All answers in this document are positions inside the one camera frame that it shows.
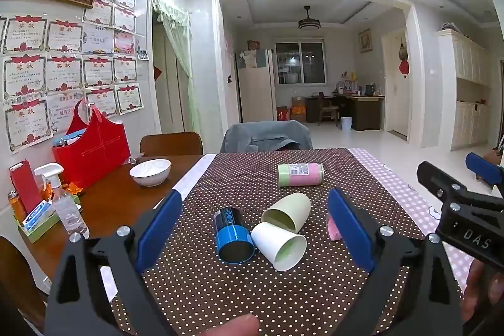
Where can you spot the orange drink can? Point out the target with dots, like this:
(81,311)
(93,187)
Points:
(15,204)

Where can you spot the pink and green cup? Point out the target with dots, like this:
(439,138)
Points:
(301,174)

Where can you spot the pink checked tablecloth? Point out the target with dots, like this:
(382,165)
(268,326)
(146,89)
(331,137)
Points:
(393,182)

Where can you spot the grey jacket on chair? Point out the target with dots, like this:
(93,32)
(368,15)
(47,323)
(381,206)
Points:
(265,135)

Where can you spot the small framed wall picture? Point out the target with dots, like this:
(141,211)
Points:
(365,40)

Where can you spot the white bowl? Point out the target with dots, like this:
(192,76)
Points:
(150,171)

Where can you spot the green tray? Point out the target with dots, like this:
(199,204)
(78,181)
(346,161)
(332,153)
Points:
(43,229)

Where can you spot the wooden table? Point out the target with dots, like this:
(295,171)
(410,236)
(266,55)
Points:
(114,198)

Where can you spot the wooden chair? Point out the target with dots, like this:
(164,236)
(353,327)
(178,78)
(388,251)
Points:
(171,143)

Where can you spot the person's left hand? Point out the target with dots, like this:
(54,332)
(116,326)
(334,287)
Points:
(232,326)

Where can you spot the clear spray bottle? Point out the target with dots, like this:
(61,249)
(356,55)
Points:
(69,212)

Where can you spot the person's right hand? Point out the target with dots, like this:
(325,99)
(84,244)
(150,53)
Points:
(486,290)

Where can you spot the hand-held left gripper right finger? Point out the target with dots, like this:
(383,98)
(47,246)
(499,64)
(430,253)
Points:
(350,229)

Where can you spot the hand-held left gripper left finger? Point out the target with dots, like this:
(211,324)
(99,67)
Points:
(159,231)

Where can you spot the white entrance door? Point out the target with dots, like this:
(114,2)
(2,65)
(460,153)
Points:
(395,92)

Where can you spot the ceiling lamp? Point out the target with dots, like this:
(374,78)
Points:
(310,22)

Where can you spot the blue and black cup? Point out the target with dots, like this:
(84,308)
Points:
(232,233)

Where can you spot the window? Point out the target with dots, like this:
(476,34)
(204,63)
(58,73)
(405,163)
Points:
(301,62)

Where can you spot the red hanging door ornament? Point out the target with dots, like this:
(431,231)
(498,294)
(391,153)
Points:
(403,60)

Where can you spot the beige refrigerator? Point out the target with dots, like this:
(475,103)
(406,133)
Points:
(256,92)

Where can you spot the brown polka dot tablecloth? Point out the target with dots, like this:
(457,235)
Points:
(244,178)

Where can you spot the white cup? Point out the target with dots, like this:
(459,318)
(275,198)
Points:
(275,245)

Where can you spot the red gift box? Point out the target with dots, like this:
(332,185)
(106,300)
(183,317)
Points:
(283,114)

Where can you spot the white tall cabinet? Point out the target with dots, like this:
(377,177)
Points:
(466,92)

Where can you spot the dark wooden desk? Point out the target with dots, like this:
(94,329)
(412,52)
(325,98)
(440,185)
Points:
(362,111)

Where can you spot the pale green cup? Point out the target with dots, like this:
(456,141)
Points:
(289,212)

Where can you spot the red paper box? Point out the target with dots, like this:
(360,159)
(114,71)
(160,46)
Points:
(25,182)

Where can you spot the brown cardboard box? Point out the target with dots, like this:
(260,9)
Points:
(298,109)

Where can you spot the green lace door curtain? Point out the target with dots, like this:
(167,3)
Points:
(179,56)

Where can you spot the blue tissue packet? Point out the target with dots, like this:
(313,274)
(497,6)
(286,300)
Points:
(37,216)

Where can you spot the light blue trash bin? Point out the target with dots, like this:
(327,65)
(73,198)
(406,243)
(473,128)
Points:
(346,123)

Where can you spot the dark desk chair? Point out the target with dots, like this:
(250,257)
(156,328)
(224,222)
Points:
(327,109)

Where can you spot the wall of award certificates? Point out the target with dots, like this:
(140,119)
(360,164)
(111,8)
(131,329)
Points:
(67,72)

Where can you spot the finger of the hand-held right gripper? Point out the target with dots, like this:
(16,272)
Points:
(437,178)
(482,167)

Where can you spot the red tote bag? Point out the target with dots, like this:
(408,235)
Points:
(96,153)

